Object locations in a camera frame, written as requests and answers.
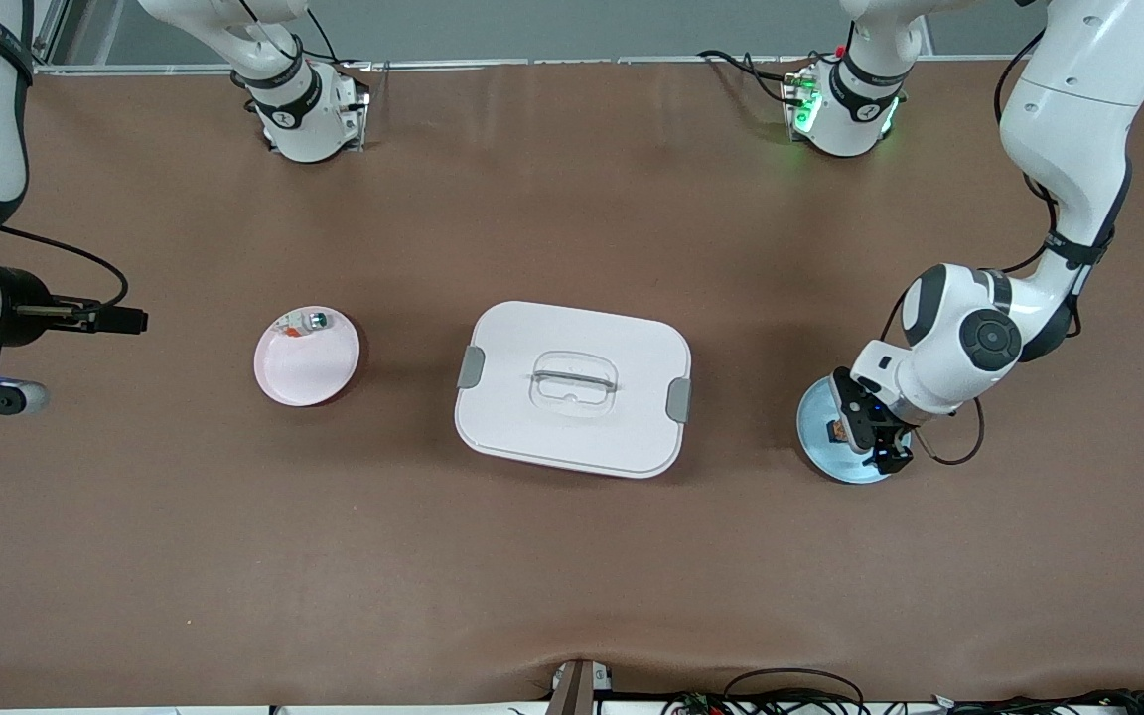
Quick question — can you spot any white lidded storage box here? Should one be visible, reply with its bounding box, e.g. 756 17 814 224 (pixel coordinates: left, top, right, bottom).
454 301 693 480

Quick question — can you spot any light blue round plate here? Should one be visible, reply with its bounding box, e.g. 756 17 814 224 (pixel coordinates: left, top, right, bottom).
796 377 906 485

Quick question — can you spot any pale pink round plate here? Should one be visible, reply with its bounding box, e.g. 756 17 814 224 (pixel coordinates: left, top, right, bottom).
254 306 361 408

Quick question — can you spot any brown leather table mat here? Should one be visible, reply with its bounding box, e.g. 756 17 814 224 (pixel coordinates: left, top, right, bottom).
0 58 1144 708

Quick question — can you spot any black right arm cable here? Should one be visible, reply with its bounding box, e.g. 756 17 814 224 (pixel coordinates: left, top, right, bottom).
0 224 132 313

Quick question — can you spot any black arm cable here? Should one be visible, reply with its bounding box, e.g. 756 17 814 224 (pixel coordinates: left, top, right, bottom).
0 224 132 313
880 28 1065 468

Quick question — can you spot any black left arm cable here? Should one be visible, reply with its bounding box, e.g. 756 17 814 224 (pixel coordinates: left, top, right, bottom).
880 28 1065 468

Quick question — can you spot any small grey green switch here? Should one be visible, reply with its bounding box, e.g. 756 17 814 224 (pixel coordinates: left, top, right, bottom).
277 310 335 341

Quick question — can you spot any black looped cable bundle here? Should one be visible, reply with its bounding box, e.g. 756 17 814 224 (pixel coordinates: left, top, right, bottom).
659 667 871 715

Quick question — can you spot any aluminium frame strut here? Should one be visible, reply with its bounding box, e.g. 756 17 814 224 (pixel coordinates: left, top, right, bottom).
34 0 72 69

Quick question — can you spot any black base cable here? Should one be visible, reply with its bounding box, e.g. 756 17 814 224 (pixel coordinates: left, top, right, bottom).
697 48 816 108

